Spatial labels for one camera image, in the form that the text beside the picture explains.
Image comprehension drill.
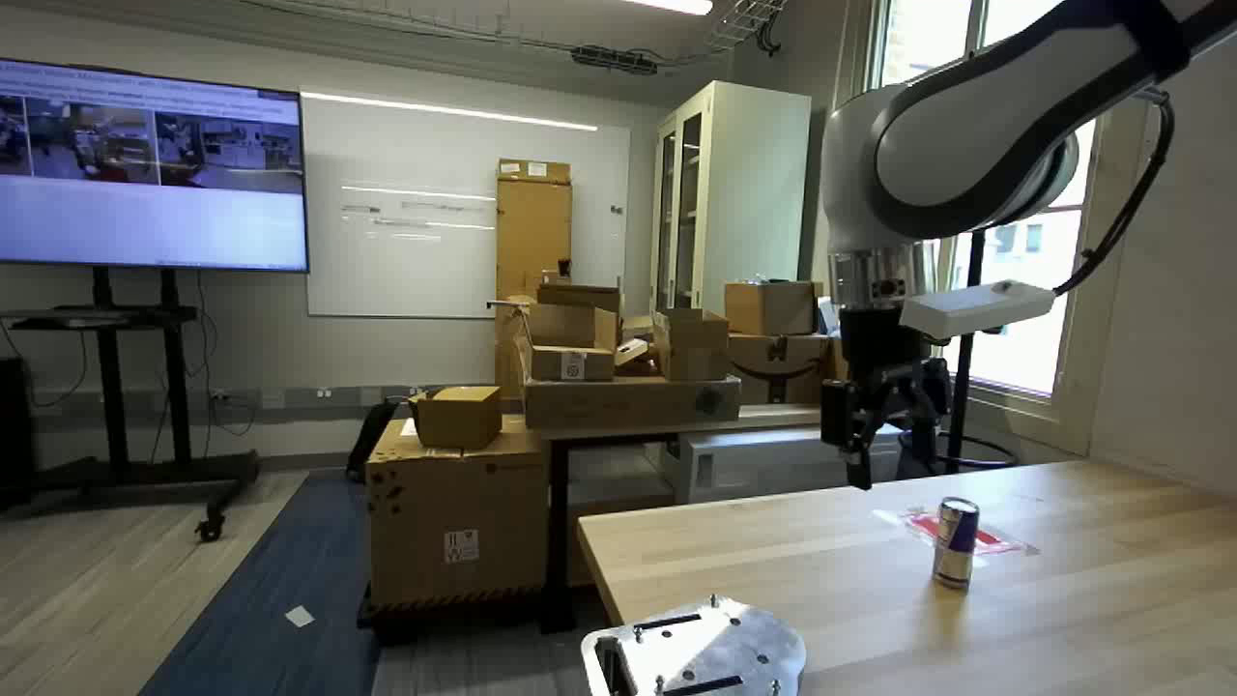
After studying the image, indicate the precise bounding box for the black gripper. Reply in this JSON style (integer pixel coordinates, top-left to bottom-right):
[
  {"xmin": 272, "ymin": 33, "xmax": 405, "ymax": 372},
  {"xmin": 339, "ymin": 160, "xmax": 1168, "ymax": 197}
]
[{"xmin": 821, "ymin": 307, "xmax": 955, "ymax": 493}]

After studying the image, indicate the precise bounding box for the blue silver drink can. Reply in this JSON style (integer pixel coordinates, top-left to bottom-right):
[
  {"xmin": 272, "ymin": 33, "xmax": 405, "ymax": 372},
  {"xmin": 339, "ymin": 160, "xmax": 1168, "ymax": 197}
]
[{"xmin": 931, "ymin": 493, "xmax": 984, "ymax": 597}]

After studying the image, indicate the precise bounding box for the Amazon cardboard box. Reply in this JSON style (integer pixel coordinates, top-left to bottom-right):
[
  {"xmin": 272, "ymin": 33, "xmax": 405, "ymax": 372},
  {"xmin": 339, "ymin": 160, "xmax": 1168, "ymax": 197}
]
[{"xmin": 723, "ymin": 331, "xmax": 842, "ymax": 408}]

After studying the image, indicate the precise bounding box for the long white box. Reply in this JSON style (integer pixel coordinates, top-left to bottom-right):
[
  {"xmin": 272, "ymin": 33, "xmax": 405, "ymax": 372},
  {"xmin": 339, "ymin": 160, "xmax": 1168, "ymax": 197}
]
[{"xmin": 677, "ymin": 420, "xmax": 908, "ymax": 505}]

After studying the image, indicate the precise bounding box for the red tape mark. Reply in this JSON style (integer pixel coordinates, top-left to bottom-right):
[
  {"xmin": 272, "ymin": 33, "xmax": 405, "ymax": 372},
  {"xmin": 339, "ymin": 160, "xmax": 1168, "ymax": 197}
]
[{"xmin": 901, "ymin": 501, "xmax": 1043, "ymax": 563}]

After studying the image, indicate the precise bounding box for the large window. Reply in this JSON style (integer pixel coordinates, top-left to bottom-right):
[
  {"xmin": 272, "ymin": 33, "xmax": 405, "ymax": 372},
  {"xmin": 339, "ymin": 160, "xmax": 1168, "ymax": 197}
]
[{"xmin": 863, "ymin": 0, "xmax": 1104, "ymax": 401}]

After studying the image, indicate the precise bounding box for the plain cardboard box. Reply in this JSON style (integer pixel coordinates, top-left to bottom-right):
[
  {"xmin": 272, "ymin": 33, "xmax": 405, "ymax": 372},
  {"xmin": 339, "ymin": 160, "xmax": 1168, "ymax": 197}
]
[{"xmin": 720, "ymin": 277, "xmax": 828, "ymax": 341}]

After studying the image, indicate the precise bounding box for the medium cardboard box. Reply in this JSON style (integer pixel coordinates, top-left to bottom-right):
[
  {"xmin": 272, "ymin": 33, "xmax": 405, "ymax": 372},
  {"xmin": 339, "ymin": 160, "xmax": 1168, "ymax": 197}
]
[{"xmin": 663, "ymin": 307, "xmax": 735, "ymax": 385}]

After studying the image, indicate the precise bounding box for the long flat cardboard box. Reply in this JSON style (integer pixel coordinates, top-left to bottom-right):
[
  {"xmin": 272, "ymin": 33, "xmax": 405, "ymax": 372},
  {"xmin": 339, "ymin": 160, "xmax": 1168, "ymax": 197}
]
[{"xmin": 524, "ymin": 372, "xmax": 747, "ymax": 432}]

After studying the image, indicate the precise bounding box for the white cabinet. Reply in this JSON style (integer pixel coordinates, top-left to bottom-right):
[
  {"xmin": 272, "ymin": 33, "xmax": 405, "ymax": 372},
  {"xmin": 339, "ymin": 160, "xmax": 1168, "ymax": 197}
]
[{"xmin": 649, "ymin": 76, "xmax": 816, "ymax": 316}]

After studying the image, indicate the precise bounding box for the silver metal plate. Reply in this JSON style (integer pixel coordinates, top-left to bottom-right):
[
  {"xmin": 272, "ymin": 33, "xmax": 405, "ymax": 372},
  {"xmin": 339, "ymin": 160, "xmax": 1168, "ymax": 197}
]
[{"xmin": 575, "ymin": 593, "xmax": 812, "ymax": 696}]

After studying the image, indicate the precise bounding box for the small labelled cardboard box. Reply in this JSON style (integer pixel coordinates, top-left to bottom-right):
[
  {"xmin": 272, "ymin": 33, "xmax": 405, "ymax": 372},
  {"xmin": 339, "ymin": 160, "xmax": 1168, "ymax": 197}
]
[{"xmin": 531, "ymin": 341, "xmax": 619, "ymax": 385}]

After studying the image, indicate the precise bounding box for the open cardboard box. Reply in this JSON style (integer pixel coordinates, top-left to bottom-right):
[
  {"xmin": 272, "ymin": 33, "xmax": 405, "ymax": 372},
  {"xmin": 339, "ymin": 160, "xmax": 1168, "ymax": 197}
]
[{"xmin": 524, "ymin": 277, "xmax": 627, "ymax": 352}]

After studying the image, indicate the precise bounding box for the small cube cardboard box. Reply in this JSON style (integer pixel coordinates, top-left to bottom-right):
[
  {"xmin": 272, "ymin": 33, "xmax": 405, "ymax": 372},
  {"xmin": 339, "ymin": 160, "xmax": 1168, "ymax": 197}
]
[{"xmin": 409, "ymin": 381, "xmax": 506, "ymax": 451}]

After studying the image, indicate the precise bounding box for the large labelled cardboard box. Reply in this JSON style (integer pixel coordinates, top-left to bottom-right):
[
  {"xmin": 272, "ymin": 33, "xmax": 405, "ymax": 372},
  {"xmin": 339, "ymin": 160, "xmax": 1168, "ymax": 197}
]
[{"xmin": 364, "ymin": 414, "xmax": 555, "ymax": 618}]

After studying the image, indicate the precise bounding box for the blue floor rug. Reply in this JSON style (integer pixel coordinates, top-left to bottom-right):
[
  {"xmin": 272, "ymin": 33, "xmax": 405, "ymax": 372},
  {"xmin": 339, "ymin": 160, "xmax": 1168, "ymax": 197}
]
[{"xmin": 135, "ymin": 469, "xmax": 382, "ymax": 696}]

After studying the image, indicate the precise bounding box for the black TV stand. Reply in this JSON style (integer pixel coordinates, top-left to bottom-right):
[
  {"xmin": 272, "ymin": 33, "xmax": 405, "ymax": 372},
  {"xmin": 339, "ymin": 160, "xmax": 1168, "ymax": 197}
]
[{"xmin": 3, "ymin": 261, "xmax": 263, "ymax": 544}]

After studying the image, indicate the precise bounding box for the large TV screen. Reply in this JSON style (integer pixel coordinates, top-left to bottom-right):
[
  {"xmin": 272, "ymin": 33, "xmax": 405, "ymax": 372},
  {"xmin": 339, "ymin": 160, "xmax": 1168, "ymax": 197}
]
[{"xmin": 0, "ymin": 54, "xmax": 312, "ymax": 277}]

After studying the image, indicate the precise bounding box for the black frame side table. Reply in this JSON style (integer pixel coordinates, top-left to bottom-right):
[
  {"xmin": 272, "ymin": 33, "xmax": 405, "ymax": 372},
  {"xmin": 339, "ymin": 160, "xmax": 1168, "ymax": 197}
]
[{"xmin": 534, "ymin": 401, "xmax": 828, "ymax": 636}]

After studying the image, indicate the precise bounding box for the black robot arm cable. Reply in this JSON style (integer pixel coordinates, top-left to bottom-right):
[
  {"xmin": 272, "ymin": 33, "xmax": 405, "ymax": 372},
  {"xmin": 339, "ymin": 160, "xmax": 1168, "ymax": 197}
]
[{"xmin": 1053, "ymin": 80, "xmax": 1181, "ymax": 299}]

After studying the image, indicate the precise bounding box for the wall whiteboard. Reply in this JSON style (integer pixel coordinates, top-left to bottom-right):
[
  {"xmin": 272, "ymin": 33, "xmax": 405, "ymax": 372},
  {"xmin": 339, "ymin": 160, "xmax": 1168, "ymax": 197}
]
[{"xmin": 300, "ymin": 87, "xmax": 633, "ymax": 319}]

